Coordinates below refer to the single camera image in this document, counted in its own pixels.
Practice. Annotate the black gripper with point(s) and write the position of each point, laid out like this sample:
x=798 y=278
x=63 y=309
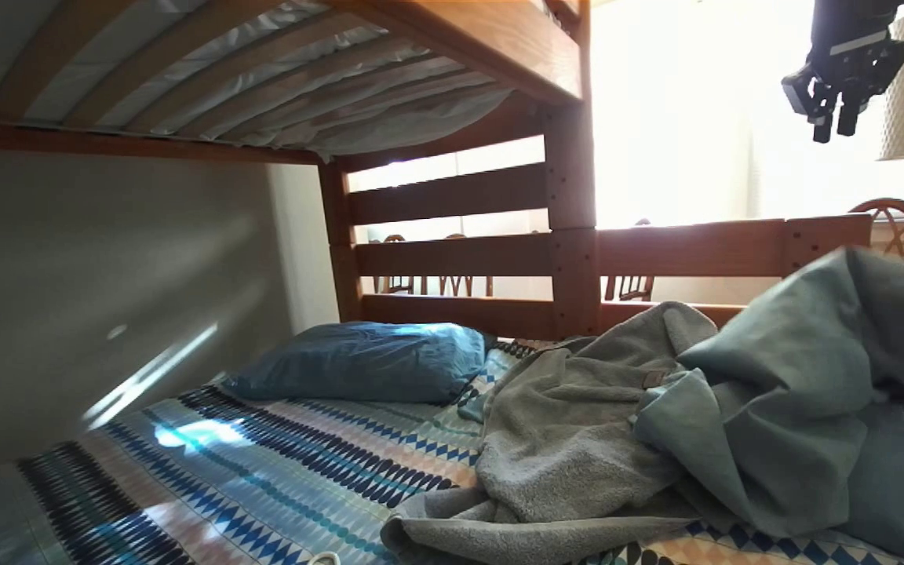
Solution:
x=852 y=56

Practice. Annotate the light blue pillowcase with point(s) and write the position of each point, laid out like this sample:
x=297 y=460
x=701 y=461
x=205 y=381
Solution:
x=793 y=416

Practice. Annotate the grey towel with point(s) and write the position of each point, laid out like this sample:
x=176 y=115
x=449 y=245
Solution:
x=561 y=469

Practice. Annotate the striped upper bunk mattress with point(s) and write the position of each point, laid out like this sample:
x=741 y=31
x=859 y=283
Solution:
x=231 y=73

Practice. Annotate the blue pillow at headboard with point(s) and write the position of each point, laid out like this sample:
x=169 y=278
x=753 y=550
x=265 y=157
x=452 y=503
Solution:
x=366 y=363

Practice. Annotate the striped patterned bedspread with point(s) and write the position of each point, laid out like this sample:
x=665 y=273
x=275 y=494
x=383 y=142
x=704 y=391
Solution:
x=209 y=479

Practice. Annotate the wooden bunk bed frame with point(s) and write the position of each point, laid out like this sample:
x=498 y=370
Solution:
x=494 y=226

